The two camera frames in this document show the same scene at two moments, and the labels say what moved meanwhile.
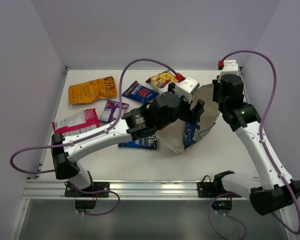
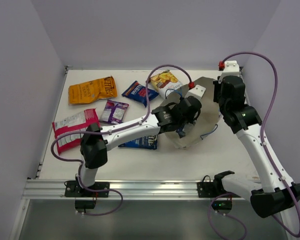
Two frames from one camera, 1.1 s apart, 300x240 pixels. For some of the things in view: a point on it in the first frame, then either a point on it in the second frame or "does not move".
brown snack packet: (160, 80) does not move
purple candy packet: (111, 111) does not move
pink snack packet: (86, 120) does not move
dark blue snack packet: (188, 132) -> (181, 133)
